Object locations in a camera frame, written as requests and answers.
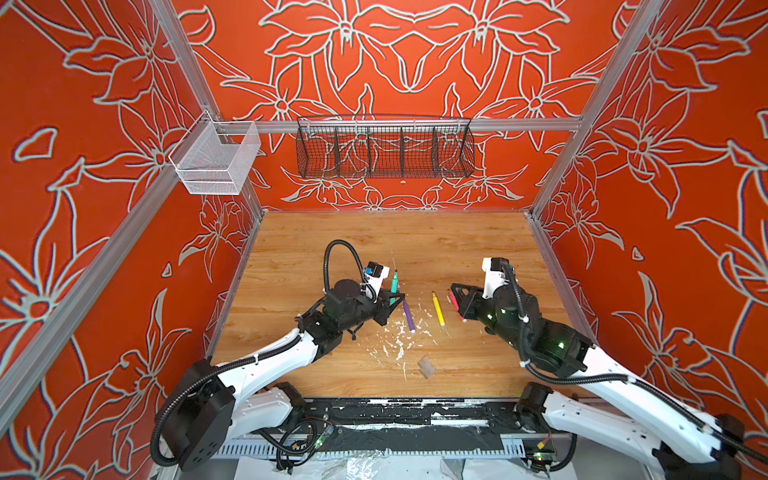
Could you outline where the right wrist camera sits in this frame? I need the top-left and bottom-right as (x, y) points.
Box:
(481, 257), (509, 299)

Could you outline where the yellow highlighter pen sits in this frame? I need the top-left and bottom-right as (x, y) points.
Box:
(431, 291), (446, 328)

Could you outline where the white mesh basket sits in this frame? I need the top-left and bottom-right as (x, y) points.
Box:
(169, 112), (261, 196)

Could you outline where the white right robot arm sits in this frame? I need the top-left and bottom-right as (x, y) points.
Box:
(451, 283), (744, 479)

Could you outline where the right aluminium frame post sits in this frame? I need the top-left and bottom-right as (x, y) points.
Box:
(528, 0), (663, 219)

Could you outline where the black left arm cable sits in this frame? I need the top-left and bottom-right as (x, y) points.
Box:
(322, 239), (367, 292)

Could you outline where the black wire basket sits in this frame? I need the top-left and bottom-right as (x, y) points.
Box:
(295, 114), (476, 180)

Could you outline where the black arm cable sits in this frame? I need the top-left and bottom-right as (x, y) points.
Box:
(322, 239), (367, 292)
(503, 263), (768, 466)

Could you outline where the aluminium corner frame post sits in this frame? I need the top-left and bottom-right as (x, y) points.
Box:
(150, 1), (263, 220)

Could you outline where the purple highlighter pen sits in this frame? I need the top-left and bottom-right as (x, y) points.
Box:
(403, 300), (416, 333)

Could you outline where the pink highlighter pen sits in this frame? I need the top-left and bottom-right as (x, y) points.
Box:
(447, 289), (466, 323)

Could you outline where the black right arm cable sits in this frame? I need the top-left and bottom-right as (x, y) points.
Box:
(503, 263), (768, 466)

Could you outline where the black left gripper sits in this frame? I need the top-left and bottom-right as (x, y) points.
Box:
(338, 287), (403, 333)

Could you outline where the green highlighter pen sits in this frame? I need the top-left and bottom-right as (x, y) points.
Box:
(390, 270), (399, 293)

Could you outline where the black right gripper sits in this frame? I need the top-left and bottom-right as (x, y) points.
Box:
(448, 281), (528, 353)

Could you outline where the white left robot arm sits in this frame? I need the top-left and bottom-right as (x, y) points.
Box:
(149, 279), (406, 471)

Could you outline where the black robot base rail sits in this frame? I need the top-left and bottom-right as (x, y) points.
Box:
(251, 397), (571, 454)

